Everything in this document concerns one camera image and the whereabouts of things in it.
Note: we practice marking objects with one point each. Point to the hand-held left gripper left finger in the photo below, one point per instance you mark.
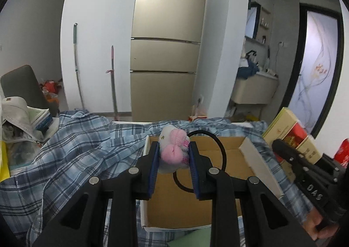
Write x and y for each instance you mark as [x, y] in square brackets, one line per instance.
[154, 166]

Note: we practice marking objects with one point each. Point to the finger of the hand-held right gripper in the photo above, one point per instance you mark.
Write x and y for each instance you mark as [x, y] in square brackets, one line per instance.
[289, 155]
[331, 168]

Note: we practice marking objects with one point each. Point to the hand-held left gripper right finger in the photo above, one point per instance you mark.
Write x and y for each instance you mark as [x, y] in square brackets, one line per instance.
[194, 168]

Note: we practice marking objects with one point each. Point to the pink and white plush toy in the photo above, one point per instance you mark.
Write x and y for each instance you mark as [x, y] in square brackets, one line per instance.
[174, 151]

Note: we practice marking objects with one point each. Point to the person's right hand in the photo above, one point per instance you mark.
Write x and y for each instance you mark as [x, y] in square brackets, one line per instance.
[313, 225]

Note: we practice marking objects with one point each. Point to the red can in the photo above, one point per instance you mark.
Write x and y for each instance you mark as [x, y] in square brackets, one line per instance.
[343, 154]

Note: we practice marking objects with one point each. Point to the gold and red cigarette carton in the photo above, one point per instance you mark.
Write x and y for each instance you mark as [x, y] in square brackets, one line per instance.
[286, 127]

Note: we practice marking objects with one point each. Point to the small brown cardboard box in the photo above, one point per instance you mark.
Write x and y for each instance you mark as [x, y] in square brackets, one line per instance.
[197, 117]

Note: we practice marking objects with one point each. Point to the green sheet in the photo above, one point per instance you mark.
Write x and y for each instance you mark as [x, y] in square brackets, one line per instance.
[190, 239]

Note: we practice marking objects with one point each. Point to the blue plaid cloth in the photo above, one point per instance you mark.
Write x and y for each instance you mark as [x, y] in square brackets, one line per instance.
[81, 154]

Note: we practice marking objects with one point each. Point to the beige sink cabinet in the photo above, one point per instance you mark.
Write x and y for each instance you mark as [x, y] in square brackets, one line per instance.
[253, 90]

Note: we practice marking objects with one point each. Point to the dark blue clothes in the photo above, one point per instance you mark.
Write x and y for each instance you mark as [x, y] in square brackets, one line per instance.
[246, 69]

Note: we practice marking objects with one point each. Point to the black faucet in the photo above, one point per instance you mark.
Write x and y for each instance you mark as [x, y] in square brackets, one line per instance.
[252, 52]

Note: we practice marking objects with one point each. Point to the gold three-door refrigerator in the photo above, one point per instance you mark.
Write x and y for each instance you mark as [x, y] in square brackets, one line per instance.
[163, 45]

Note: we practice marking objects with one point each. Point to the red bags on floor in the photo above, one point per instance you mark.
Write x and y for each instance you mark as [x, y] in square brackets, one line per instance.
[50, 87]

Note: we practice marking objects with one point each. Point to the white cap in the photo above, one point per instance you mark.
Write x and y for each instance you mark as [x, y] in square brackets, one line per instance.
[16, 116]

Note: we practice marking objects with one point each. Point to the yellow bag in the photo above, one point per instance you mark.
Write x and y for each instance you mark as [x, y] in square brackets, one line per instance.
[3, 162]

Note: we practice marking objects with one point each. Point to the grey chair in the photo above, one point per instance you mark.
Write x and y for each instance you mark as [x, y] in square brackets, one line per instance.
[21, 83]

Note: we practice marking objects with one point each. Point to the wall mirror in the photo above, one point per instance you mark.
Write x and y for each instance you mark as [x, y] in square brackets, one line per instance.
[252, 22]

